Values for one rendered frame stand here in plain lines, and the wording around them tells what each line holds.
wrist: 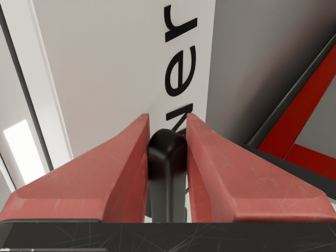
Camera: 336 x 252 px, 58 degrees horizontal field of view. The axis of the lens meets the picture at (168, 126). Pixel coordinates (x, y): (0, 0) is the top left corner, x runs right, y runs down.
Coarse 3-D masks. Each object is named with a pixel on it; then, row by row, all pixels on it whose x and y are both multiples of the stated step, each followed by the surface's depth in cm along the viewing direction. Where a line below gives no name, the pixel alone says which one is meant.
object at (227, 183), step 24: (192, 120) 11; (192, 144) 10; (216, 144) 8; (192, 168) 12; (216, 168) 7; (240, 168) 7; (264, 168) 7; (192, 192) 11; (216, 192) 7; (240, 192) 6; (264, 192) 6; (288, 192) 6; (312, 192) 6; (192, 216) 11; (216, 216) 7; (240, 216) 5; (264, 216) 5; (288, 216) 5; (312, 216) 5
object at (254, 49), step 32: (224, 0) 21; (256, 0) 26; (288, 0) 34; (320, 0) 47; (224, 32) 23; (256, 32) 29; (288, 32) 38; (320, 32) 57; (224, 64) 25; (256, 64) 32; (288, 64) 45; (224, 96) 28; (256, 96) 37; (288, 96) 54; (224, 128) 31; (256, 128) 43
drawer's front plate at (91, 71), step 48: (0, 0) 9; (48, 0) 9; (96, 0) 10; (144, 0) 12; (192, 0) 15; (48, 48) 9; (96, 48) 11; (144, 48) 13; (48, 96) 10; (96, 96) 12; (144, 96) 14; (192, 96) 19; (48, 144) 13; (96, 144) 13
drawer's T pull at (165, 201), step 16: (160, 144) 11; (176, 144) 11; (160, 160) 11; (176, 160) 11; (160, 176) 12; (176, 176) 12; (160, 192) 12; (176, 192) 12; (160, 208) 13; (176, 208) 13
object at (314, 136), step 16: (320, 64) 49; (320, 80) 45; (304, 96) 41; (320, 96) 41; (288, 112) 38; (304, 112) 38; (320, 112) 39; (272, 128) 36; (288, 128) 36; (304, 128) 36; (320, 128) 36; (272, 144) 33; (288, 144) 33; (304, 144) 34; (320, 144) 34; (272, 160) 30; (288, 160) 31; (304, 160) 31; (320, 160) 31; (304, 176) 28; (320, 176) 28
